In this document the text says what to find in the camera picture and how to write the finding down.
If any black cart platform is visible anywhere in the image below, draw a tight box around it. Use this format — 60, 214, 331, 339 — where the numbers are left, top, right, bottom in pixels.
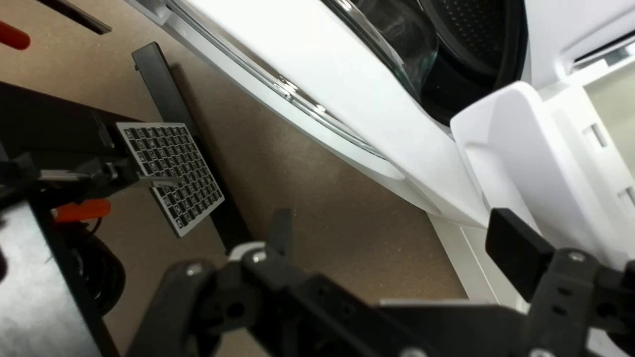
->
0, 81, 145, 357

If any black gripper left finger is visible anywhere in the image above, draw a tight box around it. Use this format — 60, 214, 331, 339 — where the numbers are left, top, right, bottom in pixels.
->
127, 206, 401, 357

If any white detergent tray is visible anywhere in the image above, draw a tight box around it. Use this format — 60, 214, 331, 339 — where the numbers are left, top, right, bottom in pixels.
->
449, 77, 635, 271

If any black grid-patterned device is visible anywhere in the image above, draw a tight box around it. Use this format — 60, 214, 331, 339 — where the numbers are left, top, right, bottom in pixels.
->
129, 39, 258, 253

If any checkered calibration board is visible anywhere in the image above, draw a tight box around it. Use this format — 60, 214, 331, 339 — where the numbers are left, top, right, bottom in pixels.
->
113, 119, 228, 240

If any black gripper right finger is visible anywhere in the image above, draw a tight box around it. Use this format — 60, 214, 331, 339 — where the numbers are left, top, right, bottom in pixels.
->
484, 206, 635, 357

